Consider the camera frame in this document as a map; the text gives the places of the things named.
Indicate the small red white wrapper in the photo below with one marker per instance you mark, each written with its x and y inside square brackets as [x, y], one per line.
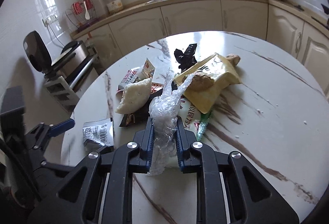
[137, 74]

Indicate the cream lower cabinets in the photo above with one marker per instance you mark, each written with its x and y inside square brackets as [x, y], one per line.
[294, 30]

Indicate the white rolling storage cart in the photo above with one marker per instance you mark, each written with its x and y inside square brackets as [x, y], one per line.
[68, 91]

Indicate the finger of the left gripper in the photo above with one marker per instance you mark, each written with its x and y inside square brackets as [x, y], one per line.
[58, 129]

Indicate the clear plastic wrap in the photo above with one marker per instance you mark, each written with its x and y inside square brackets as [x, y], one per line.
[163, 111]

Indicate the silver barcode snack wrapper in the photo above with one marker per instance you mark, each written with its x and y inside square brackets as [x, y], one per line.
[98, 134]

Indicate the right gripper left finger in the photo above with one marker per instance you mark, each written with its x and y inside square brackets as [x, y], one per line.
[98, 188]

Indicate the glass jar with yellow lid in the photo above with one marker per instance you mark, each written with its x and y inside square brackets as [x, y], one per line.
[114, 6]

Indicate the wall power outlet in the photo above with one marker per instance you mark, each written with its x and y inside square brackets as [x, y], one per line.
[49, 19]

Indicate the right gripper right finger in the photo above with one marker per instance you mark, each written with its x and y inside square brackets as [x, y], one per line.
[229, 188]

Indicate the frozen food packaging bag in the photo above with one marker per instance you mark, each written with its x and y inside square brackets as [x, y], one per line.
[193, 120]

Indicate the ginger root piece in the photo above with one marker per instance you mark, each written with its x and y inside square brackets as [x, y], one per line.
[234, 59]

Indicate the yellow snack bag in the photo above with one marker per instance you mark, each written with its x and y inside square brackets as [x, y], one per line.
[211, 76]

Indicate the wire rack with red cups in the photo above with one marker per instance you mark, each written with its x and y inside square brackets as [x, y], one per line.
[82, 14]

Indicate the white steamed bun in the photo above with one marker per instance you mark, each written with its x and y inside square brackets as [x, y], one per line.
[134, 96]

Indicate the black plastic bag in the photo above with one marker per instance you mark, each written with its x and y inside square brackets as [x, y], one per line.
[187, 58]

